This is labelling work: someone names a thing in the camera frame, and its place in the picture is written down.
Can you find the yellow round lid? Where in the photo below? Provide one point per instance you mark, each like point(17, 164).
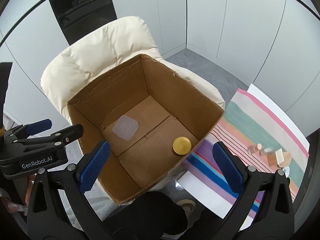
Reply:
point(182, 145)

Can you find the brown cardboard box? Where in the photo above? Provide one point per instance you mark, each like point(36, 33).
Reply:
point(140, 90)

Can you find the person's black clothing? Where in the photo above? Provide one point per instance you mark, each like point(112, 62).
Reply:
point(150, 215)

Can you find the black wall screen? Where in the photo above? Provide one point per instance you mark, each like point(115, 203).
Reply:
point(80, 10)

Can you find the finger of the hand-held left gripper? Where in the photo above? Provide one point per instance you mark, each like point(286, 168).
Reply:
point(67, 133)
point(40, 125)

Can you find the cream padded chair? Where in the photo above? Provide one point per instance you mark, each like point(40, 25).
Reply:
point(100, 45)

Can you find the striped pastel cloth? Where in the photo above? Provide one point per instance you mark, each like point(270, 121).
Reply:
point(250, 120)

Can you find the wooden oval piece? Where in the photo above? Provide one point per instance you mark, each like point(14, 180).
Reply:
point(286, 158)

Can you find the clear bottle wooden cap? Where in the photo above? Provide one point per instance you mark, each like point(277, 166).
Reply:
point(272, 158)

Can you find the translucent square plastic lid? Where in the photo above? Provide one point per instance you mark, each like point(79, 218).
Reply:
point(125, 127)

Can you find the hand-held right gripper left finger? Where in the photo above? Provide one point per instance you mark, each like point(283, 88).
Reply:
point(96, 166)

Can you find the person's left hand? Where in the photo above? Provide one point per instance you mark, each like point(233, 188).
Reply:
point(29, 192)

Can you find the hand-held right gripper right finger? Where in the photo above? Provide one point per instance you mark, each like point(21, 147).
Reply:
point(228, 167)

